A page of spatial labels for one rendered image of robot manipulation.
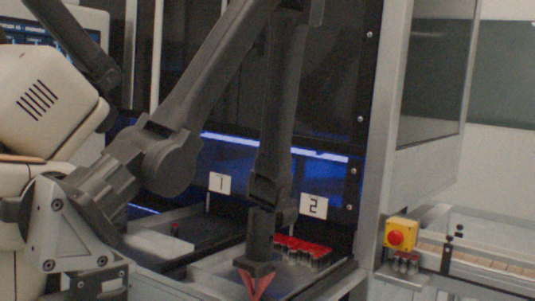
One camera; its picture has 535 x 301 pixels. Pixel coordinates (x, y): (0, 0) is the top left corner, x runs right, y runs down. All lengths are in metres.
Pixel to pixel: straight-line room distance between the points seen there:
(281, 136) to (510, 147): 5.04
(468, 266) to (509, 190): 4.53
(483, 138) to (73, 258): 5.46
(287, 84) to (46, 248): 0.49
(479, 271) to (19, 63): 1.15
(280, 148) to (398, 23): 0.51
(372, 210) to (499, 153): 4.61
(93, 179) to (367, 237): 0.86
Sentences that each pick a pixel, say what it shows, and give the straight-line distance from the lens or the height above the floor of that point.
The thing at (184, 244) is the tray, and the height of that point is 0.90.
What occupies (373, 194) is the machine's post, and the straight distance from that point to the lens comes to 1.29.
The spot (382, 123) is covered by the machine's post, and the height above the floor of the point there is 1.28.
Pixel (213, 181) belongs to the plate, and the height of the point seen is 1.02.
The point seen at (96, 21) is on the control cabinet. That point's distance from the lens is 1.79.
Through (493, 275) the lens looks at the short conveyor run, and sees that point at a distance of 1.38.
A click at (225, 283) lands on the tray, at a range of 1.12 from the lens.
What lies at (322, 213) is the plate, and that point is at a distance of 1.36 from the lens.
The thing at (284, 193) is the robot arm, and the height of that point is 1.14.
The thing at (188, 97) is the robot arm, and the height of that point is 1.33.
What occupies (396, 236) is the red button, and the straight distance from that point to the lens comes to 1.26.
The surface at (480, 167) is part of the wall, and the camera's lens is 5.90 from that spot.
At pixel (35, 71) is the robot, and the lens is 0.74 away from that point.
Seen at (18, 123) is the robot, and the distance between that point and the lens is 0.73.
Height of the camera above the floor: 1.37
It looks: 9 degrees down
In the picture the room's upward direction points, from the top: 5 degrees clockwise
